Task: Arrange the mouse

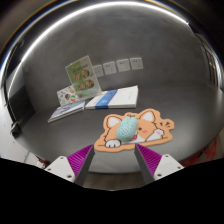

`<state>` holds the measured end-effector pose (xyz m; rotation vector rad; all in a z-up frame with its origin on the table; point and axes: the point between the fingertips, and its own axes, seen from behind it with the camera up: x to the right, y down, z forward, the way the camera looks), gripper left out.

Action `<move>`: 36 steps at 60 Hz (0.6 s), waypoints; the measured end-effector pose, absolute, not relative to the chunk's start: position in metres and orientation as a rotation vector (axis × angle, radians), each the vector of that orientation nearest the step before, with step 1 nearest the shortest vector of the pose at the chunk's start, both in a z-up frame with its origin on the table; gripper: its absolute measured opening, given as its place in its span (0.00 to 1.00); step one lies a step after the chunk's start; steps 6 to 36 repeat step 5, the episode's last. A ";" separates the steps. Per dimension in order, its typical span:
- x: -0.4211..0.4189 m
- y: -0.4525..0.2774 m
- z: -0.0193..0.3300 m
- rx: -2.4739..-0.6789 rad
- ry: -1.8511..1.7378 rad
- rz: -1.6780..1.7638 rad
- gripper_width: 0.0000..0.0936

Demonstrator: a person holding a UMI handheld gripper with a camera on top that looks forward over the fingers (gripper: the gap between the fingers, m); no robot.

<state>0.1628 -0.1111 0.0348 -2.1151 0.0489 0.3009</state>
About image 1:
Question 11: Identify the grey white printed book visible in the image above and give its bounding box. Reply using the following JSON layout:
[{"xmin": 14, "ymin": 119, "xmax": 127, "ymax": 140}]
[{"xmin": 47, "ymin": 99, "xmax": 87, "ymax": 124}]

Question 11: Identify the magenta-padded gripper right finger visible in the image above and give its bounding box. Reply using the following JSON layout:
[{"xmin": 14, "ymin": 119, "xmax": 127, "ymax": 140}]
[{"xmin": 134, "ymin": 143, "xmax": 185, "ymax": 185}]

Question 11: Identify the orange corgi-shaped mouse pad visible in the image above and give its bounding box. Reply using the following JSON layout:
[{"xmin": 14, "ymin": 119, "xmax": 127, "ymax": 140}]
[{"xmin": 93, "ymin": 108, "xmax": 176, "ymax": 154}]

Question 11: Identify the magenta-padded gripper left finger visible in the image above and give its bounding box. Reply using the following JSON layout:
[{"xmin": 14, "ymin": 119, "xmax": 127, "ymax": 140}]
[{"xmin": 44, "ymin": 144, "xmax": 96, "ymax": 187}]

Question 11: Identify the mint green perforated computer mouse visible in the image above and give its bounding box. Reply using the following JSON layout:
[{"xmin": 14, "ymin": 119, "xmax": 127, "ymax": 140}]
[{"xmin": 115, "ymin": 114, "xmax": 139, "ymax": 143}]

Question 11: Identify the green food picture sheet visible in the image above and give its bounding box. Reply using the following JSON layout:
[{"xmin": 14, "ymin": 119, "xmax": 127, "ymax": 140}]
[{"xmin": 64, "ymin": 54, "xmax": 103, "ymax": 101}]

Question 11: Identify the white box with blue band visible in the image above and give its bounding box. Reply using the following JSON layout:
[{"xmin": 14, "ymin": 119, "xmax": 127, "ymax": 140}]
[{"xmin": 84, "ymin": 85, "xmax": 139, "ymax": 111}]

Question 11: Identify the black flat monitor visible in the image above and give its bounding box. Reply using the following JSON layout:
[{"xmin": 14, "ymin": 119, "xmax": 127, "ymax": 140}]
[{"xmin": 6, "ymin": 85, "xmax": 36, "ymax": 127}]

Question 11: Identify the white cartoon sticker card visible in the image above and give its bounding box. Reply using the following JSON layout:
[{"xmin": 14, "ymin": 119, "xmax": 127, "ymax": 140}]
[{"xmin": 56, "ymin": 84, "xmax": 80, "ymax": 107}]

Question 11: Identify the small black device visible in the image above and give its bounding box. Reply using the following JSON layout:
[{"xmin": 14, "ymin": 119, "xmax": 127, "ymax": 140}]
[{"xmin": 9, "ymin": 121, "xmax": 25, "ymax": 137}]

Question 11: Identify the white wall socket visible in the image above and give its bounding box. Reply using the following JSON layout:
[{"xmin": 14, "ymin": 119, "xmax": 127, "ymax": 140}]
[
  {"xmin": 102, "ymin": 61, "xmax": 118, "ymax": 76},
  {"xmin": 129, "ymin": 56, "xmax": 144, "ymax": 71},
  {"xmin": 92, "ymin": 64, "xmax": 105, "ymax": 79},
  {"xmin": 116, "ymin": 58, "xmax": 131, "ymax": 73}
]

